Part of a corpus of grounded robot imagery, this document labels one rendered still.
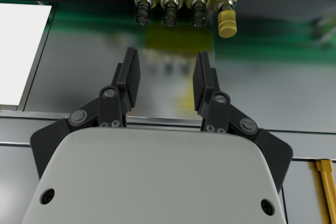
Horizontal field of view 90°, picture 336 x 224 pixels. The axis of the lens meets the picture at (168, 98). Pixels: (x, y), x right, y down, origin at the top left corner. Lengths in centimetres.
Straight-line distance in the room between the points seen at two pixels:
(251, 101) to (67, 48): 52
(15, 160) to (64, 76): 23
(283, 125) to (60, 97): 57
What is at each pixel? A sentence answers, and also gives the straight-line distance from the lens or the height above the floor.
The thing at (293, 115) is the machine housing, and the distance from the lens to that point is 55.
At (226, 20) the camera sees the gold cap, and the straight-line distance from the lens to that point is 38.
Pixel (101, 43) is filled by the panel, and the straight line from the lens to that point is 52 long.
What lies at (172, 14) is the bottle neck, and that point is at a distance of 37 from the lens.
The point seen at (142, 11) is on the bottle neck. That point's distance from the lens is 38.
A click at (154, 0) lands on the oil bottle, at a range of 42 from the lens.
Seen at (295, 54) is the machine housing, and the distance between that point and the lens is 64.
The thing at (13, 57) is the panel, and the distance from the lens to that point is 62.
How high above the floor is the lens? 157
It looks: 18 degrees down
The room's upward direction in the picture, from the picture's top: 177 degrees counter-clockwise
